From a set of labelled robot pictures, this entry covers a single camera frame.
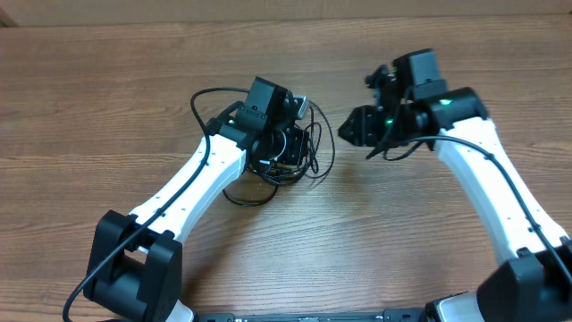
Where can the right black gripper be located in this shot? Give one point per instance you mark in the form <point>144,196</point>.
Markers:
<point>362,123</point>

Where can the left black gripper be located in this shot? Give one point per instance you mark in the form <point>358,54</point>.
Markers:
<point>299,147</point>

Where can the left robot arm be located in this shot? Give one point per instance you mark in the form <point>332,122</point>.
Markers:
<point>135,264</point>

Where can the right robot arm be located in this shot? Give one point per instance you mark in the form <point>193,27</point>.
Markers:
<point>414,107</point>

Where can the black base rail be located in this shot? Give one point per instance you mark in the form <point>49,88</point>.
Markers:
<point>313,316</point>

